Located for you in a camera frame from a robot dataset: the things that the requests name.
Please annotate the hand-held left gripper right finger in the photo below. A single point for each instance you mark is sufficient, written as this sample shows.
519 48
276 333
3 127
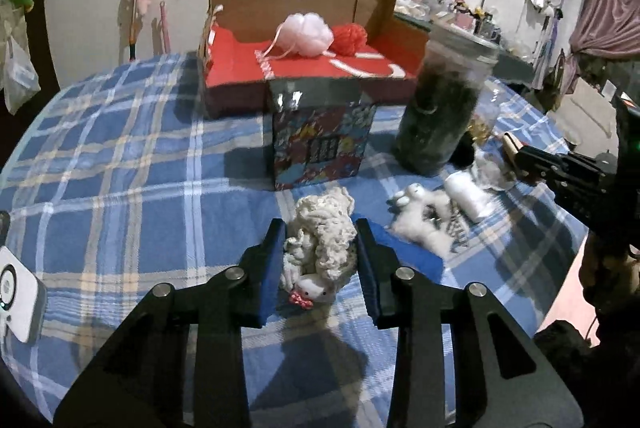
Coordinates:
369 280

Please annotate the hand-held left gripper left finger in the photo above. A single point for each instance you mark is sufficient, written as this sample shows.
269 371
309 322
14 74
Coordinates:
270 280

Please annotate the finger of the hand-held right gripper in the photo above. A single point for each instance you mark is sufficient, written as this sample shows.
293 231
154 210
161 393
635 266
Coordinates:
540 165

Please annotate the cream crochet plush toy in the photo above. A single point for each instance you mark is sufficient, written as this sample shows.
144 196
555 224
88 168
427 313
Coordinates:
320 228

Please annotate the white plush toy checkered bow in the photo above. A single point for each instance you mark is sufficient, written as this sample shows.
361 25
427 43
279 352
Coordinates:
415 220

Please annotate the white tissue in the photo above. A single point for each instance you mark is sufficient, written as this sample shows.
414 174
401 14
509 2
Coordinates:
470 195

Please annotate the crumpled clear plastic wrap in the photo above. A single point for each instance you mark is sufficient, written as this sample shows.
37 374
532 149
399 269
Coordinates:
494 170

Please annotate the gold foil packet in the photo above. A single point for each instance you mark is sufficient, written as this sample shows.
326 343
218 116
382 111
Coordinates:
481 128

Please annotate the dark green covered table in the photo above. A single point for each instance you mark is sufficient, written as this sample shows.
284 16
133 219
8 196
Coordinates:
515 65

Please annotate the plastic jar with dark contents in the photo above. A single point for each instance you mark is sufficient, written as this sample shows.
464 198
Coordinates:
435 108

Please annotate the colourful printed box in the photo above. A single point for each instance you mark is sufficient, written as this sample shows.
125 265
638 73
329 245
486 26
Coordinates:
320 143

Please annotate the dark cloth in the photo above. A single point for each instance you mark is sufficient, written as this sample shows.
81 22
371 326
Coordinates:
565 348

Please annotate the pink curtain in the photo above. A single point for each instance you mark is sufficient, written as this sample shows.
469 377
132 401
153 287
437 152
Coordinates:
610 8

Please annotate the blue plaid tablecloth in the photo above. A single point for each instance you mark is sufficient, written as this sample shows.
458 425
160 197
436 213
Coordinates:
125 158

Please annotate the red bath pouf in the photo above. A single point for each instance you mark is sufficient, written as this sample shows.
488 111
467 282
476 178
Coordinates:
350 39

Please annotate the white electronic device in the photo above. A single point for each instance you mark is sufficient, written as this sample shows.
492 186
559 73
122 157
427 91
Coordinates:
20 293

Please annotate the pale pink bath pouf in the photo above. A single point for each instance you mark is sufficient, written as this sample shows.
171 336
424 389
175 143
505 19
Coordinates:
310 33

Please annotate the pink stick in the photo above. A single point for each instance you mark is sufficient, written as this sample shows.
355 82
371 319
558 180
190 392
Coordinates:
164 28

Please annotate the orange tipped stick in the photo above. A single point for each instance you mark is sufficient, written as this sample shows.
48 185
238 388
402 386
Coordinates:
134 8

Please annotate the white plastic bag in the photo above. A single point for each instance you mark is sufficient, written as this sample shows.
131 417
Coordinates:
19 78

